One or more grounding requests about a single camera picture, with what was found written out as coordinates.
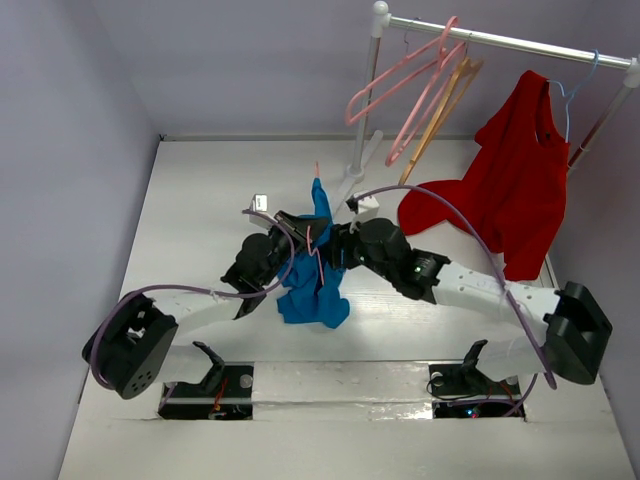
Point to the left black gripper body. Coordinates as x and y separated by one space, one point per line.
280 239

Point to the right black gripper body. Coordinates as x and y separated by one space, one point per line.
339 245

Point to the blue t shirt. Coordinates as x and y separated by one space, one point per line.
313 292

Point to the thin pink wire hanger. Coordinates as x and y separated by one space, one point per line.
321 204

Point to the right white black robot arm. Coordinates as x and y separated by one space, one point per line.
565 330

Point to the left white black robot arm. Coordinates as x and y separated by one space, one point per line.
134 346

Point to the red t shirt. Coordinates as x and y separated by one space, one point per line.
514 192

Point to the wooden hanger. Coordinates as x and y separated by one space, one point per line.
458 83

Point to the thick pink plastic hanger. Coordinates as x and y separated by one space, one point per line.
448 54

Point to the white clothes rack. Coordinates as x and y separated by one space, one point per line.
383 19

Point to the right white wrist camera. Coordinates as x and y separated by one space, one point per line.
364 208

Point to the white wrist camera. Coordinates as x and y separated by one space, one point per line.
364 208
259 203

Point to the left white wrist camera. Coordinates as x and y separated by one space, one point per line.
259 203

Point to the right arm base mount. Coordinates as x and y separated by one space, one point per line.
460 391

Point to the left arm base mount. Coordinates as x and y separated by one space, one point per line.
224 393

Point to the leftmost pink wire hanger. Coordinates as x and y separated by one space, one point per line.
397 76

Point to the blue wire hanger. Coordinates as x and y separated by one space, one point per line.
569 94

